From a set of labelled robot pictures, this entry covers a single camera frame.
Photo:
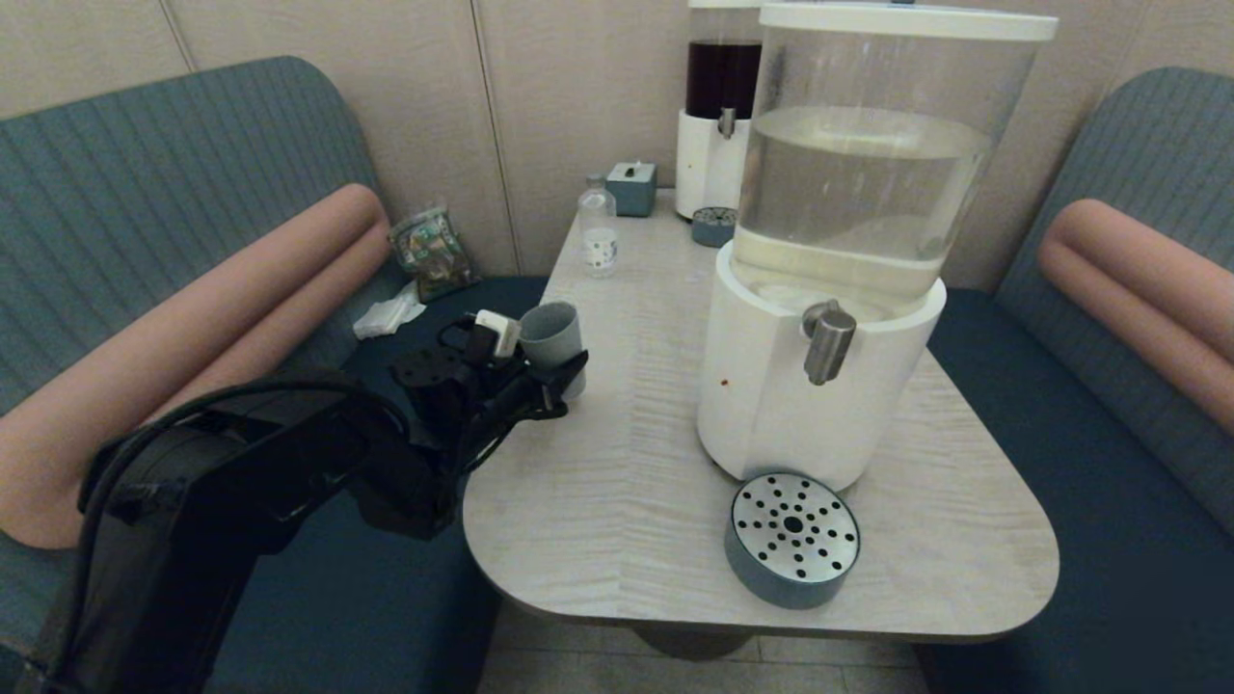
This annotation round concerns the small clear plastic bottle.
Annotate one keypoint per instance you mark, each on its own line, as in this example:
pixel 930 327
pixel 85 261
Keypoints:
pixel 597 239

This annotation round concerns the clear water dispenser white base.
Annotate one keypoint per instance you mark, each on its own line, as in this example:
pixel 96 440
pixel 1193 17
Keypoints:
pixel 762 386

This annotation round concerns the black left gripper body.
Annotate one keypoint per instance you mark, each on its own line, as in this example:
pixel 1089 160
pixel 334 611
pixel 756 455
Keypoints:
pixel 487 400

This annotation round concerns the silver dark drink dispenser tap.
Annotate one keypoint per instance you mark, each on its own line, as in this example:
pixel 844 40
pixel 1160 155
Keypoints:
pixel 726 122

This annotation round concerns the clear bag of snacks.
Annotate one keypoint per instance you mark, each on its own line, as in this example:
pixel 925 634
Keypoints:
pixel 432 253

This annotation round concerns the dark round table pedestal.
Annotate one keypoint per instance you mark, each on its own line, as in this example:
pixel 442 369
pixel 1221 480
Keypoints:
pixel 694 643

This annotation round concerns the teal upholstered booth bench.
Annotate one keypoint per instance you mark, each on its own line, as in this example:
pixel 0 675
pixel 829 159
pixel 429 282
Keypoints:
pixel 1109 540
pixel 145 173

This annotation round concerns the silver water dispenser tap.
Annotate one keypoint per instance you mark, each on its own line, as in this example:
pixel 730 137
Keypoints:
pixel 827 345

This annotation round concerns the crumpled white tissue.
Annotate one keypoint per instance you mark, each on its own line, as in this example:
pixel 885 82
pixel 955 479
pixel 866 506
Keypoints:
pixel 387 314

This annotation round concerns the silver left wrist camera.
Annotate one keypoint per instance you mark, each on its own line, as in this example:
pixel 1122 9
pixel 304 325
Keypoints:
pixel 496 334

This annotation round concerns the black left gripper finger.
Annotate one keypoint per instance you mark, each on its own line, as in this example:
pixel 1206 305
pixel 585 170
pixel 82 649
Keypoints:
pixel 564 376

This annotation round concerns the round blue perforated drip tray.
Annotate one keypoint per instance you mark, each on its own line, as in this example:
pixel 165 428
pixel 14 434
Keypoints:
pixel 791 535
pixel 712 228

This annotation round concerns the white dark drink dispenser lid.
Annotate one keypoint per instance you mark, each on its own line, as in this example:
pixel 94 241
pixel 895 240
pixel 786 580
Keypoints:
pixel 723 4

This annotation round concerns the white water dispenser lid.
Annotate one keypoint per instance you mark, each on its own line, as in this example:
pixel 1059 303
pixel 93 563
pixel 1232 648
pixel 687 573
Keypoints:
pixel 906 21

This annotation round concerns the grey plastic cup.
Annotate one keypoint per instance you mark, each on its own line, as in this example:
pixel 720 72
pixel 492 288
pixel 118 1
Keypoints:
pixel 554 337

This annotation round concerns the dark drink dispenser white base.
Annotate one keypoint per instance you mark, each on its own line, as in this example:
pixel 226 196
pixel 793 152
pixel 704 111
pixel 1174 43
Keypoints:
pixel 702 159

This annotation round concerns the grey-blue square tissue box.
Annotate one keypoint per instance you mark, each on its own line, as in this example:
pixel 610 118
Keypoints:
pixel 630 190

